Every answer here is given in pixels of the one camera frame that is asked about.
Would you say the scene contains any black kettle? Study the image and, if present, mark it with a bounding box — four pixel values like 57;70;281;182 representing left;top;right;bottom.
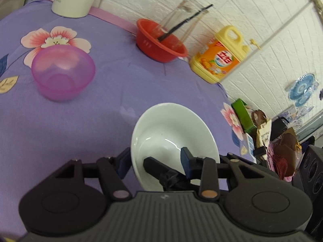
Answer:
271;117;289;139

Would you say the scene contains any pink plastic bowl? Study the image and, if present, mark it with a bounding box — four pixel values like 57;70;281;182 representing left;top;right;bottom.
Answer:
31;46;96;102

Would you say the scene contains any blue paper fan decoration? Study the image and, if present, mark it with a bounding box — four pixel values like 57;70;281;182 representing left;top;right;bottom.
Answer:
288;73;320;107

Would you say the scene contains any black stirring stick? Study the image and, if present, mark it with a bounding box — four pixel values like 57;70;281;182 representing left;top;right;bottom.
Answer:
158;4;213;41

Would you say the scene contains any pink table mat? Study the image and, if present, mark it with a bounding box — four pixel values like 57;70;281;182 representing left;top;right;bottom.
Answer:
88;6;139;35

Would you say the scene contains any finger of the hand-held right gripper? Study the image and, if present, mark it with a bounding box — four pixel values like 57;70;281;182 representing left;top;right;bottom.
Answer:
143;157;188;191

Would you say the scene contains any brown bag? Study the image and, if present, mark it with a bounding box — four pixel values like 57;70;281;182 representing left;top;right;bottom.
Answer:
274;127;303;179

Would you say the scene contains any green box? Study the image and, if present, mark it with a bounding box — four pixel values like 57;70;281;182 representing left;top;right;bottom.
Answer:
231;99;255;134

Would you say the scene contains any purple floral tablecloth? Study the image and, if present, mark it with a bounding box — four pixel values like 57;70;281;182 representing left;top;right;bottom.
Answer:
0;0;255;237

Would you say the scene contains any red mesh bag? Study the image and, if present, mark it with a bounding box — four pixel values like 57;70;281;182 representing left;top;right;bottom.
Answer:
270;154;296;182

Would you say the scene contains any yellow detergent bottle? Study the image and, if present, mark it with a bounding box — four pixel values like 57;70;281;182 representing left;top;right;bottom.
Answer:
189;25;261;84

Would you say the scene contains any glass jar with stick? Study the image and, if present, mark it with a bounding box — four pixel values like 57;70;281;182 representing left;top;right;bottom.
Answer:
156;0;203;46

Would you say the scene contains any red plastic basket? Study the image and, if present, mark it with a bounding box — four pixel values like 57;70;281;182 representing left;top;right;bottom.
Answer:
136;18;188;63

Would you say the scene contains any black speaker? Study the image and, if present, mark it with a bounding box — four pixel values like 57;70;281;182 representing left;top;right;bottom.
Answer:
299;144;323;237

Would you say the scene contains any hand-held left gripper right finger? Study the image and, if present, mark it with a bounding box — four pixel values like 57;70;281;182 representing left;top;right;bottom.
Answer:
180;147;255;202

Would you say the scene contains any white patterned ceramic bowl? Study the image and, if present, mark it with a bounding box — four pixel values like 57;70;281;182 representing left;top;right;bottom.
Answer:
131;102;220;192

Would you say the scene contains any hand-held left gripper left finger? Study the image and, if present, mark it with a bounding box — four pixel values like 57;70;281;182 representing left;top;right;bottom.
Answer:
54;147;133;202

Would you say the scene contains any white paper bag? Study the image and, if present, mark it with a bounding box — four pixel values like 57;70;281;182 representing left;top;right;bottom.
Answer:
252;110;273;154

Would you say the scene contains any black power adapter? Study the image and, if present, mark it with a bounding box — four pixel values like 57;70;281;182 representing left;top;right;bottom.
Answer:
253;146;268;157

